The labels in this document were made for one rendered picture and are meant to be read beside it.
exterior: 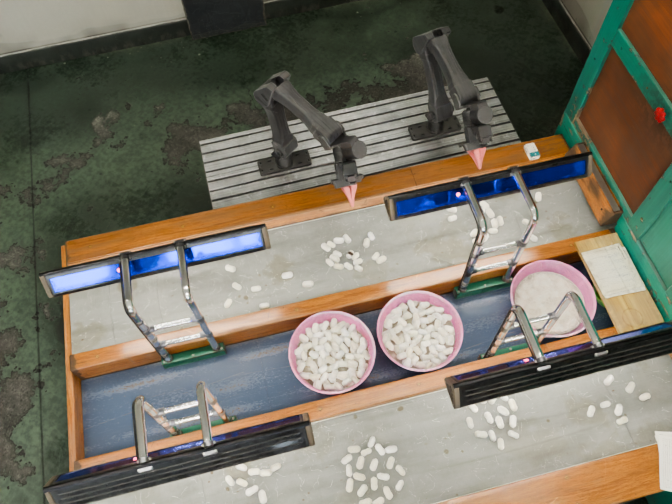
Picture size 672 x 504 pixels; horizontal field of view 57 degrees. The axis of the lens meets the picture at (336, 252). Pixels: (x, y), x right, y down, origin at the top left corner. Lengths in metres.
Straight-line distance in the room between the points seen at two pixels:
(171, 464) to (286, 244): 0.88
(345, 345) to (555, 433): 0.66
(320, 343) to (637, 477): 0.97
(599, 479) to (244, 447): 0.99
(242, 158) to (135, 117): 1.28
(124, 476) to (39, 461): 1.34
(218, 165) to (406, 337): 0.99
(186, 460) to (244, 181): 1.17
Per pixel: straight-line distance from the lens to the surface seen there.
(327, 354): 1.97
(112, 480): 1.60
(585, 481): 1.95
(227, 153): 2.47
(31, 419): 2.98
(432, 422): 1.91
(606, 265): 2.19
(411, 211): 1.81
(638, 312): 2.16
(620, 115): 2.18
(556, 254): 2.18
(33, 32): 3.96
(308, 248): 2.12
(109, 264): 1.80
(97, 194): 3.38
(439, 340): 1.99
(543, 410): 1.99
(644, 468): 2.02
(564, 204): 2.32
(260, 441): 1.53
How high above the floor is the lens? 2.59
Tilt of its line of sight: 61 degrees down
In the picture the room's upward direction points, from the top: 3 degrees counter-clockwise
